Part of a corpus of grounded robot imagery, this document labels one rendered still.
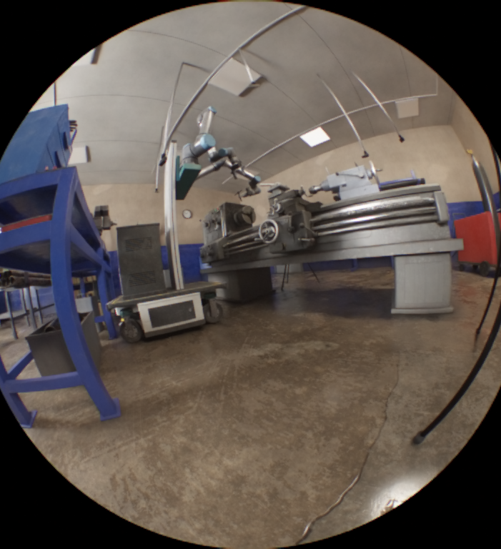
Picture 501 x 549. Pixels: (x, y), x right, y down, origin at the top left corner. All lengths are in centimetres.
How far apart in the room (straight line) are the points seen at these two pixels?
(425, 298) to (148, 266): 191
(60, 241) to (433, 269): 174
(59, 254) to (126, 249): 77
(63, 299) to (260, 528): 71
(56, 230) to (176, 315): 94
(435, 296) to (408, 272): 27
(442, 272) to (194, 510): 148
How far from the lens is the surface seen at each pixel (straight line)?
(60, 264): 61
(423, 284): 130
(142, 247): 129
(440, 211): 127
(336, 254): 119
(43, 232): 66
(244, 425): 55
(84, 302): 196
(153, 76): 330
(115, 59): 329
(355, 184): 152
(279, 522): 44
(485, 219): 289
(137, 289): 128
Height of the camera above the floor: 44
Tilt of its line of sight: 4 degrees down
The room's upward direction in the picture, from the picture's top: 8 degrees counter-clockwise
